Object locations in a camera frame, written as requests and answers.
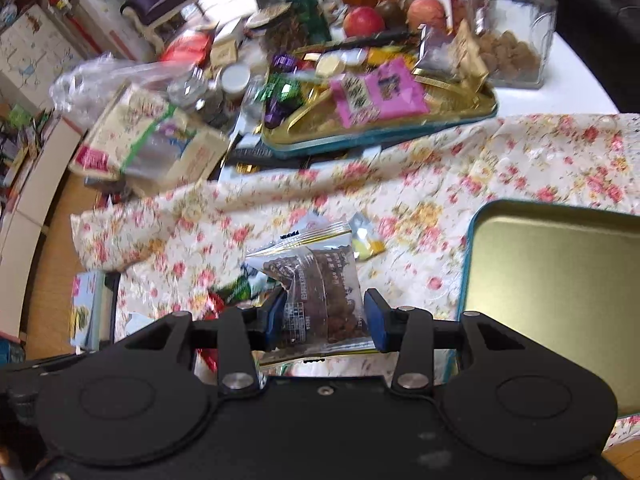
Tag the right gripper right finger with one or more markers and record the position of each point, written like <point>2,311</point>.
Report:
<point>409,333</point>

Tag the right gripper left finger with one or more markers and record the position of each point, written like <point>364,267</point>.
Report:
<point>240,333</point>

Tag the brown nut snack packet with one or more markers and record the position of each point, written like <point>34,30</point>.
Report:
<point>323,313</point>

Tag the yellow silver snack packet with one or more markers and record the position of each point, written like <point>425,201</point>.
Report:
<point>365,239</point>

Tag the gold tin with snacks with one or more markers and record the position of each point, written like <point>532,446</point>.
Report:
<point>300,116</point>

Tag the cartoon dinosaur box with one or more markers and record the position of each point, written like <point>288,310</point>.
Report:
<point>92,310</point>

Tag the empty gold tin tray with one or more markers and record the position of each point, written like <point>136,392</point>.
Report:
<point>566,277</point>

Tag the beige tree snack bag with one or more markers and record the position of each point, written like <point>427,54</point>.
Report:
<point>151,144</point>

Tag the pink snack packet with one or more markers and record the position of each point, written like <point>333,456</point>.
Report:
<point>388,92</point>

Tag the small glass jar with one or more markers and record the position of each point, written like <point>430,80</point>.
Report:
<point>199,96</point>

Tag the silver foil snack packet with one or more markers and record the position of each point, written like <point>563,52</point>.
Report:
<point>438,54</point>

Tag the clear plastic bag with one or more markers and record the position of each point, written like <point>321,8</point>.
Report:
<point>82,94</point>

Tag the dark lidded canister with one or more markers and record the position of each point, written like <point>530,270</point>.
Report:
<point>277,29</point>

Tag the red apple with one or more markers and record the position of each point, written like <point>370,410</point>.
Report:
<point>427,12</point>
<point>363,21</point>

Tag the glass jar with nuts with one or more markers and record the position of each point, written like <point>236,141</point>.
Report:
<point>514,37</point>

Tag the green drink can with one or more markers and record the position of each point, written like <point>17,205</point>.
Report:
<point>310,16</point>

